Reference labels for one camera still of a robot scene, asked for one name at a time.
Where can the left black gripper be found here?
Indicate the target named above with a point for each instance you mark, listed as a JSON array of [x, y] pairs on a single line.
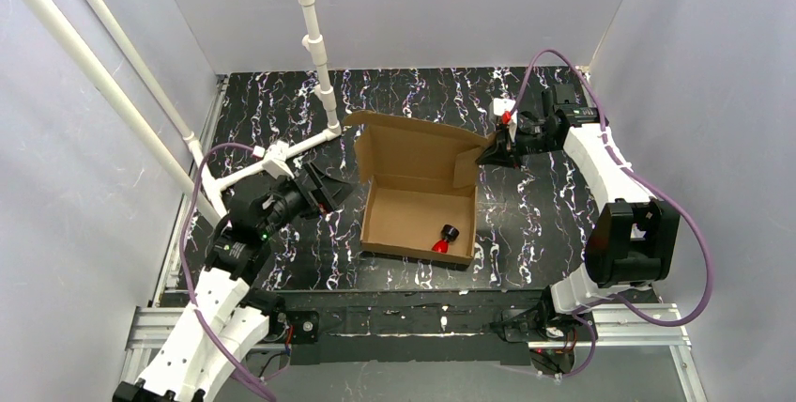
[[312, 190]]

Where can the brown cardboard box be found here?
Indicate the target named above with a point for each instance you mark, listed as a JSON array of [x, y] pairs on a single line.
[[422, 175]]

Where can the red emergency stop button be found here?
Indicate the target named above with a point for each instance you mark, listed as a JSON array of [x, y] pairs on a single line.
[[448, 235]]

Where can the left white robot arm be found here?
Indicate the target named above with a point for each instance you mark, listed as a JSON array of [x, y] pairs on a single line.
[[226, 316]]

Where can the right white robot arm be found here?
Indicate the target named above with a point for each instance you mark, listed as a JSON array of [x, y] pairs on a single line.
[[630, 246]]

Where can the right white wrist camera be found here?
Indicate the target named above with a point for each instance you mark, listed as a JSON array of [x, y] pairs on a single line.
[[504, 110]]

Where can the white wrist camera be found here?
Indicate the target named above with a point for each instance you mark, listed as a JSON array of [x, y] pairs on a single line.
[[504, 110], [272, 160]]

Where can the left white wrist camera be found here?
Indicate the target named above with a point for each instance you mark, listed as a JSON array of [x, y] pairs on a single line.
[[272, 160]]

